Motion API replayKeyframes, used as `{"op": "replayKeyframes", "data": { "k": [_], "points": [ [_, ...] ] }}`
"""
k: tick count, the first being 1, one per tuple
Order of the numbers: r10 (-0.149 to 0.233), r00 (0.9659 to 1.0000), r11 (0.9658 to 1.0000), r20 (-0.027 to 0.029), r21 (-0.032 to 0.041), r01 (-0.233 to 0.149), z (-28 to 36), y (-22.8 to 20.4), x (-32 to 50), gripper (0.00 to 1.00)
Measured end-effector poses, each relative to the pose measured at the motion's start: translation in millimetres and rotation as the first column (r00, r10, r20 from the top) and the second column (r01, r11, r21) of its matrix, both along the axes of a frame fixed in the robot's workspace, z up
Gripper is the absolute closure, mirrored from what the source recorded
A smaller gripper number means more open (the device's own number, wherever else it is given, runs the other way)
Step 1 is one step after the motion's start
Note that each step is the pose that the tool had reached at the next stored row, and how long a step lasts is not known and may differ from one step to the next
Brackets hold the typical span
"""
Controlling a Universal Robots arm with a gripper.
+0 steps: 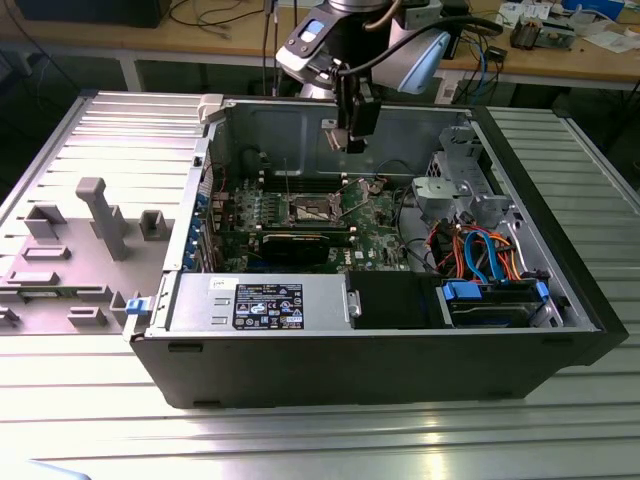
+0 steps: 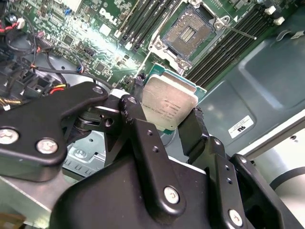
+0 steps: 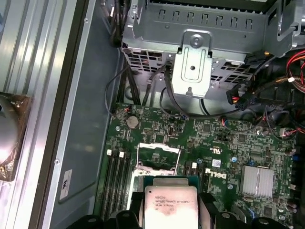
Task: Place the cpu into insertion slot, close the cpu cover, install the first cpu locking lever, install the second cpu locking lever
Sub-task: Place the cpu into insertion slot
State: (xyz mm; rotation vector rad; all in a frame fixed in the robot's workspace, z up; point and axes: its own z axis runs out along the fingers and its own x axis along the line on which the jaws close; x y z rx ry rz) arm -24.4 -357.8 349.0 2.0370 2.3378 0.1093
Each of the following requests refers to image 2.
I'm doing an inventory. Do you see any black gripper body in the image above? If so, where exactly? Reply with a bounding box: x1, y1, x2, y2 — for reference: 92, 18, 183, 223
49, 155, 226, 229

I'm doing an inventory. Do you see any wire locking lever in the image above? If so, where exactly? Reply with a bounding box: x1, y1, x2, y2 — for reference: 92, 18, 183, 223
225, 23, 258, 40

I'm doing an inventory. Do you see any silver-topped CPU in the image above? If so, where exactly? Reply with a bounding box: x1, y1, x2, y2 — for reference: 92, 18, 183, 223
142, 63, 207, 135

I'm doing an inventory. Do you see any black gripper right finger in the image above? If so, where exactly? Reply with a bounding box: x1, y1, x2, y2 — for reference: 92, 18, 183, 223
178, 106, 301, 229

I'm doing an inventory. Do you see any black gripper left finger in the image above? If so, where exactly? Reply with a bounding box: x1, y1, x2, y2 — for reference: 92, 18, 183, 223
0, 74, 187, 218

